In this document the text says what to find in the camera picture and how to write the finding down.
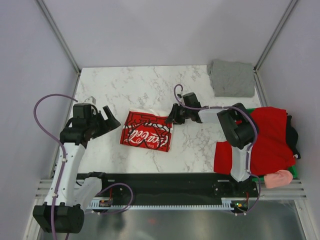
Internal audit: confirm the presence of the white red printed t shirt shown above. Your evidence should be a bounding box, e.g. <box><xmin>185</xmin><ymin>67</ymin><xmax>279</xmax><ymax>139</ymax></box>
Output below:
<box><xmin>119</xmin><ymin>109</ymin><xmax>173</xmax><ymax>153</ymax></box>

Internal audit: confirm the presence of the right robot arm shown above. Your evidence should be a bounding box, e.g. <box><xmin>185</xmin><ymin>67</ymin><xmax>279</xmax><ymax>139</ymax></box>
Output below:
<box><xmin>165</xmin><ymin>92</ymin><xmax>259</xmax><ymax>197</ymax></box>

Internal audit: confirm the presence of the aluminium frame post right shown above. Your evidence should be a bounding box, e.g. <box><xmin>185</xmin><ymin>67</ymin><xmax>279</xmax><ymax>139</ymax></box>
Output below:
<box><xmin>252</xmin><ymin>0</ymin><xmax>300</xmax><ymax>72</ymax></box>

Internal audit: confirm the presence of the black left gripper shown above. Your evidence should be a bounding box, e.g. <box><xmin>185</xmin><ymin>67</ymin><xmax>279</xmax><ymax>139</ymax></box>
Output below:
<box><xmin>86</xmin><ymin>106</ymin><xmax>120</xmax><ymax>140</ymax></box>

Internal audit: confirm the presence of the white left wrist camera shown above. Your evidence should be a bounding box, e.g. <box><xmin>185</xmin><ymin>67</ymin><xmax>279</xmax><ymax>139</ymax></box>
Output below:
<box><xmin>84</xmin><ymin>96</ymin><xmax>97</xmax><ymax>105</ymax></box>

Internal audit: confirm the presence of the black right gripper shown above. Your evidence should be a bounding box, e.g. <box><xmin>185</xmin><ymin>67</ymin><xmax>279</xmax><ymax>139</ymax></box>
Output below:
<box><xmin>165</xmin><ymin>103</ymin><xmax>191</xmax><ymax>126</ymax></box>

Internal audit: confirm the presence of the white slotted cable duct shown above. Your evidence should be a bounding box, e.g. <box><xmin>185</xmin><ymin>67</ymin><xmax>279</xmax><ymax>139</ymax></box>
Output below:
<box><xmin>86</xmin><ymin>197</ymin><xmax>234</xmax><ymax>211</ymax></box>

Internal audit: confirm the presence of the green plastic bin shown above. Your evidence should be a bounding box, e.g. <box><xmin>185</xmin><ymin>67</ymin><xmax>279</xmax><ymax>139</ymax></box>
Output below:
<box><xmin>246</xmin><ymin>107</ymin><xmax>298</xmax><ymax>182</ymax></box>

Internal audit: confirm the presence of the aluminium frame post left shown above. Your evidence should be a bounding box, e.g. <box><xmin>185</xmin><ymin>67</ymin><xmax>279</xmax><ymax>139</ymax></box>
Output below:
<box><xmin>34</xmin><ymin>0</ymin><xmax>82</xmax><ymax>75</ymax></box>

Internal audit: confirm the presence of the aluminium frame post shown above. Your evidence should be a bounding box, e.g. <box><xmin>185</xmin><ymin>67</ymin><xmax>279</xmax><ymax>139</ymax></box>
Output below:
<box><xmin>252</xmin><ymin>0</ymin><xmax>300</xmax><ymax>72</ymax></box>
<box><xmin>34</xmin><ymin>0</ymin><xmax>82</xmax><ymax>75</ymax></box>

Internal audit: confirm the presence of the black t shirt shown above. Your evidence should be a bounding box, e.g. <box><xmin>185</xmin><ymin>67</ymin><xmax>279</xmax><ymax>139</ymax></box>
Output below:
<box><xmin>285</xmin><ymin>115</ymin><xmax>301</xmax><ymax>159</ymax></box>

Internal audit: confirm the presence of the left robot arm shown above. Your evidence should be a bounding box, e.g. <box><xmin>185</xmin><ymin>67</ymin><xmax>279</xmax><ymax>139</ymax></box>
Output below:
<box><xmin>32</xmin><ymin>103</ymin><xmax>121</xmax><ymax>234</ymax></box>

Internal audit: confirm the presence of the pink t shirt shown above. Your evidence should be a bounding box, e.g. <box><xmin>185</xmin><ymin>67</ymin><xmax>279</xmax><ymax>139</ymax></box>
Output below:
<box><xmin>263</xmin><ymin>170</ymin><xmax>293</xmax><ymax>189</ymax></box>

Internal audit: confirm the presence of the folded grey t shirt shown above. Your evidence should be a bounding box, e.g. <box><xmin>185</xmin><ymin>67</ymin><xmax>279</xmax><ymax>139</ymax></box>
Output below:
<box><xmin>206</xmin><ymin>59</ymin><xmax>255</xmax><ymax>98</ymax></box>

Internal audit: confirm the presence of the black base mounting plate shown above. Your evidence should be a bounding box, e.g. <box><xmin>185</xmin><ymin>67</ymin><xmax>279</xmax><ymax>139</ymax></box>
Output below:
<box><xmin>76</xmin><ymin>172</ymin><xmax>258</xmax><ymax>206</ymax></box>

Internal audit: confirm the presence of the aluminium front rail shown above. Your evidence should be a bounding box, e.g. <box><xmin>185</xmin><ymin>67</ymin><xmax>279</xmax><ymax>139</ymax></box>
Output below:
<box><xmin>35</xmin><ymin>179</ymin><xmax>307</xmax><ymax>201</ymax></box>

